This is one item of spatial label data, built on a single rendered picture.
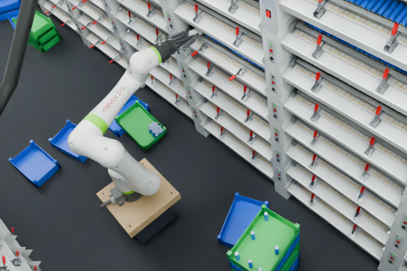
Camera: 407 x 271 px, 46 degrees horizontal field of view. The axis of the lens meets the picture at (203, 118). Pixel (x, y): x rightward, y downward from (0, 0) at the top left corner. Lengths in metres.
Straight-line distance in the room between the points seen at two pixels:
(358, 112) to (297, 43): 0.35
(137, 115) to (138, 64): 1.16
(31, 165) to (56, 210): 0.43
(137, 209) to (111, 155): 0.63
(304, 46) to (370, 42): 0.33
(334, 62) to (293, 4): 0.25
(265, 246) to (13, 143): 2.08
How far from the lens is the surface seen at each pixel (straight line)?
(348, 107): 1.88
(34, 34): 4.12
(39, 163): 3.44
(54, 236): 3.09
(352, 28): 1.61
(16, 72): 0.88
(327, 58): 1.78
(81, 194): 3.17
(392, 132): 1.83
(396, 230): 2.27
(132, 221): 2.56
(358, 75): 1.73
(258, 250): 2.29
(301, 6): 1.70
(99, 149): 2.05
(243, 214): 2.83
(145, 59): 2.19
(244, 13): 1.99
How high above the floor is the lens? 2.52
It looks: 50 degrees down
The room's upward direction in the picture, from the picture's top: 14 degrees counter-clockwise
